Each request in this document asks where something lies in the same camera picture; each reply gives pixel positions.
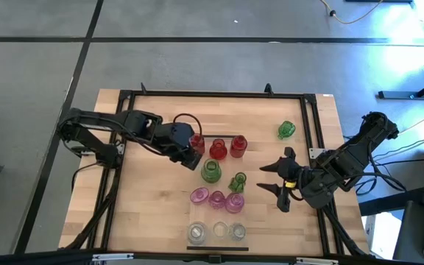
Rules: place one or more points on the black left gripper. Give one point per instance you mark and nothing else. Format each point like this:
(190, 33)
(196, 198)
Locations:
(175, 140)

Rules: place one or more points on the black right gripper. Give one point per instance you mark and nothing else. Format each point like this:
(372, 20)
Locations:
(302, 184)

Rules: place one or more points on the red ribbed glass bottle vase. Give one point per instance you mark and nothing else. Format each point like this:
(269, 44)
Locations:
(198, 143)

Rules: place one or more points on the red bulbous glass vase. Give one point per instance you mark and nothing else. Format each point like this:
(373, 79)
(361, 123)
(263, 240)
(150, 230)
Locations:
(218, 149)

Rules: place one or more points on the green embossed glass vase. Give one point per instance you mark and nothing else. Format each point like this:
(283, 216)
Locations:
(211, 171)

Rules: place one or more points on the green round glass vase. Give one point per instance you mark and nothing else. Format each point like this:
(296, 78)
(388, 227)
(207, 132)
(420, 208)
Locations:
(237, 183)

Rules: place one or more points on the dark red glass vase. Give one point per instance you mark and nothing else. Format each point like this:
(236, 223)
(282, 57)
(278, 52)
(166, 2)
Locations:
(238, 146)

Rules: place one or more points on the pink squat ribbed glass vase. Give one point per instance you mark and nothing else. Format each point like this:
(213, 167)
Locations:
(199, 195)

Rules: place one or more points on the pink ringed glass vase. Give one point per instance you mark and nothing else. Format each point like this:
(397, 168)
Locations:
(235, 202)

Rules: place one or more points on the pink twisted glass vase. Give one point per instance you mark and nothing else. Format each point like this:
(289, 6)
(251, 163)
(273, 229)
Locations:
(216, 200)

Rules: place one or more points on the clear twisted glass vase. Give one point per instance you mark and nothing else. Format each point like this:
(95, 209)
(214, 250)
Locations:
(237, 232)

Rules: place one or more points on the clear slim glass vase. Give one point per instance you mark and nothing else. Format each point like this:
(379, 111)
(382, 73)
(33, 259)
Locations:
(220, 229)

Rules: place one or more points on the clear embossed glass vase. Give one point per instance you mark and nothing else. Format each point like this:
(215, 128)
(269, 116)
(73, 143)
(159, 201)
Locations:
(197, 233)

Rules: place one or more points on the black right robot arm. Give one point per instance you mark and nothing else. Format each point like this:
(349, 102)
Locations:
(359, 147)

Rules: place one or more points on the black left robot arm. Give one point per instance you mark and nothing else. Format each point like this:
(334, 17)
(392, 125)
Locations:
(87, 138)

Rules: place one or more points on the small yellow tag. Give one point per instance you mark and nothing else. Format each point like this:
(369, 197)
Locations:
(289, 184)

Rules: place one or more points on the green faceted slim glass vase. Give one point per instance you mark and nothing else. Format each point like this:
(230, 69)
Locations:
(287, 129)

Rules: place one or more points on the light wooden board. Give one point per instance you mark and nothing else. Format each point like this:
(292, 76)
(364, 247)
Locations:
(219, 217)

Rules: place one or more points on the grey desk leg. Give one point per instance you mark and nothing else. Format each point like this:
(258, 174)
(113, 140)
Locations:
(399, 94)

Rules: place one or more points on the silver arm base bracket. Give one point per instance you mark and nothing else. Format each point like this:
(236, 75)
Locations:
(120, 148)
(313, 153)

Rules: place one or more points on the black aluminium rig frame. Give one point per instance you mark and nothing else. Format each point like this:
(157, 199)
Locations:
(215, 94)

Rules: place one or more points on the black frame bracket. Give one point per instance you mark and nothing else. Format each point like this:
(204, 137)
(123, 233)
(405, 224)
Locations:
(268, 88)
(144, 88)

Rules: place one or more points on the silver rig corner bracket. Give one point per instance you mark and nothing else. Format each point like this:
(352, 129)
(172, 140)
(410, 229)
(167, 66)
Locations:
(112, 257)
(317, 261)

